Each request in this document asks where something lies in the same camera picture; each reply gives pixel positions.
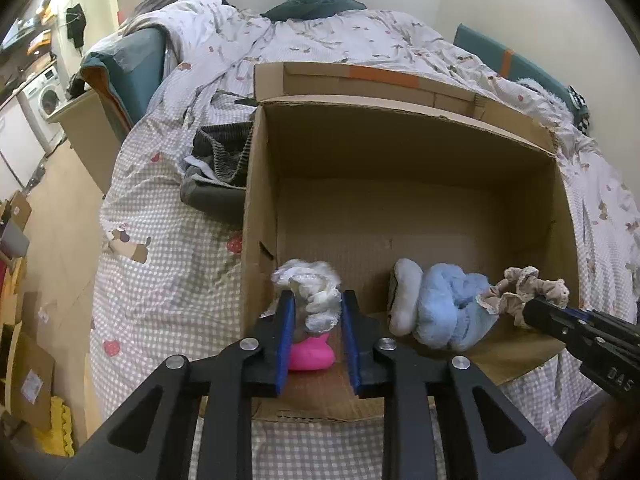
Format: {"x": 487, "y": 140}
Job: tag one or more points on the teal headboard pad orange stripe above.
{"x": 485, "y": 50}

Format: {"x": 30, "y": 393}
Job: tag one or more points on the beige bedside cabinet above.
{"x": 92, "y": 135}

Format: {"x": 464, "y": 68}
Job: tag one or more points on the fluffy white blanket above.
{"x": 542, "y": 92}

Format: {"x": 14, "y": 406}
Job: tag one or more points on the beige lace scrunchie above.
{"x": 515, "y": 292}

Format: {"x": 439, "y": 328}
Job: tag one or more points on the white washing machine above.
{"x": 45, "y": 100}

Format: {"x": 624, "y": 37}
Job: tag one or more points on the yellow foam mat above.
{"x": 55, "y": 425}

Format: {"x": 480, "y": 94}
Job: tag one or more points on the dark teal pillow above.
{"x": 315, "y": 2}

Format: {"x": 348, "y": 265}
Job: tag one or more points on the dark grey folded clothes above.
{"x": 215, "y": 180}

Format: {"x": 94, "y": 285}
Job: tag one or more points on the cardboard box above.
{"x": 27, "y": 380}
{"x": 400, "y": 200}

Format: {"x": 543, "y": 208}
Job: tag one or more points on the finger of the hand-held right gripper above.
{"x": 550, "y": 317}
{"x": 600, "y": 320}

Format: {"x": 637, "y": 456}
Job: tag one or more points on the teal cushion orange edge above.
{"x": 130, "y": 70}

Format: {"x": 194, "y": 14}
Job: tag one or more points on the black white checkered cloth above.
{"x": 580, "y": 110}

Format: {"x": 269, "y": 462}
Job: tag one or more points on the flat cardboard box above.
{"x": 27, "y": 380}

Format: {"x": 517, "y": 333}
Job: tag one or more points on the blue fuzzy sock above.
{"x": 450, "y": 310}

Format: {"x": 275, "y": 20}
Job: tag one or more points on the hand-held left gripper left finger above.
{"x": 284, "y": 350}

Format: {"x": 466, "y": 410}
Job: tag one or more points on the white patterned duvet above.
{"x": 325, "y": 40}

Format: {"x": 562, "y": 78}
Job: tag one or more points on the light blue fluffy slipper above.
{"x": 405, "y": 300}

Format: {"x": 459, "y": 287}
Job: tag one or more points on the black hanging garment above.
{"x": 76, "y": 25}

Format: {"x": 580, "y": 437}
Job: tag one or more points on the grey striped blanket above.
{"x": 160, "y": 5}

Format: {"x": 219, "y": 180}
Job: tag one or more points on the white kitchen cabinet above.
{"x": 12, "y": 145}

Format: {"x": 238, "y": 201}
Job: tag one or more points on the white frilly scrunchie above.
{"x": 317, "y": 290}

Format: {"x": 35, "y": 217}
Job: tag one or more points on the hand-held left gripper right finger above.
{"x": 351, "y": 350}

